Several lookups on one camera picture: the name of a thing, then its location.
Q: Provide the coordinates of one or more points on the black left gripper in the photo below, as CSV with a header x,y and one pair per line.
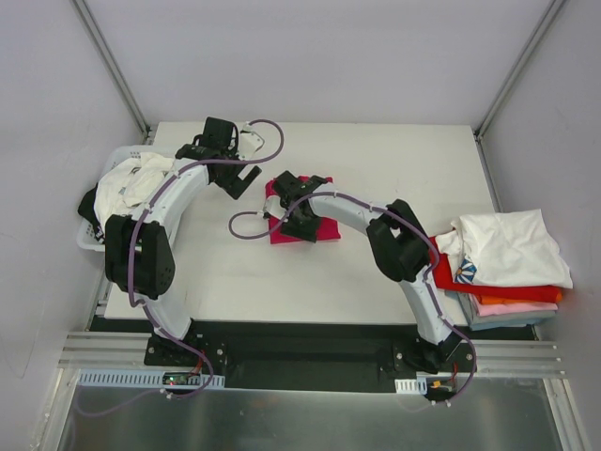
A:
x,y
237,182

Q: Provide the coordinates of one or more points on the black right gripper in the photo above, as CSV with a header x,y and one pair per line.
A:
x,y
303,226

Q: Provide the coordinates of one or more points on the aluminium frame post right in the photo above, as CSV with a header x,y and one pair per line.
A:
x,y
534,41

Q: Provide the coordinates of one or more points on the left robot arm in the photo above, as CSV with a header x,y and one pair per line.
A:
x,y
138,253

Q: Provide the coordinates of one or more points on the aluminium frame post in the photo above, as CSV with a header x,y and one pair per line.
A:
x,y
534,41
109,61

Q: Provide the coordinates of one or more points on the white folded t-shirt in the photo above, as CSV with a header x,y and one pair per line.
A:
x,y
522,230

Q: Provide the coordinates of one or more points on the aluminium frame post left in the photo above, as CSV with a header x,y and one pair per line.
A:
x,y
109,61

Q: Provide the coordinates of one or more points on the grey folded t-shirt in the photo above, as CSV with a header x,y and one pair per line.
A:
x,y
478,324

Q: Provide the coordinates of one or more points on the red folded t-shirt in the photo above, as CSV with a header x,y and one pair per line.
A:
x,y
446,272

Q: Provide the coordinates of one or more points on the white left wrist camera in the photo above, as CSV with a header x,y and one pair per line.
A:
x,y
249,142

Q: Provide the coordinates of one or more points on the white floral print t-shirt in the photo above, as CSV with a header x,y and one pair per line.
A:
x,y
129,184

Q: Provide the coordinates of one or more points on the white slotted cable duct left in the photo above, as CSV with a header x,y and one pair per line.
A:
x,y
149,379

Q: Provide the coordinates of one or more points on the black garment in basket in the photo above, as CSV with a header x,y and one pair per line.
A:
x,y
86,208

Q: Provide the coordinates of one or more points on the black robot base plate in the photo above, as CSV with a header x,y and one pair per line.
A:
x,y
316,357

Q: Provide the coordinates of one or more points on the pink folded t-shirt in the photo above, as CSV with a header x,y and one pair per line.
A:
x,y
514,311

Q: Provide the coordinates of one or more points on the magenta t-shirt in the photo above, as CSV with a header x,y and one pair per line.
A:
x,y
327,231

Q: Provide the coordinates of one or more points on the aluminium front rail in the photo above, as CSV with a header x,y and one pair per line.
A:
x,y
495,358

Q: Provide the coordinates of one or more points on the white slotted cable duct right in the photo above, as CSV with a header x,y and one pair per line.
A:
x,y
416,386

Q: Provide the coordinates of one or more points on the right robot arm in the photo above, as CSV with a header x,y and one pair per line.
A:
x,y
401,250

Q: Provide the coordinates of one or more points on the white slotted cable duct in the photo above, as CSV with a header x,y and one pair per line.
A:
x,y
149,379
416,386

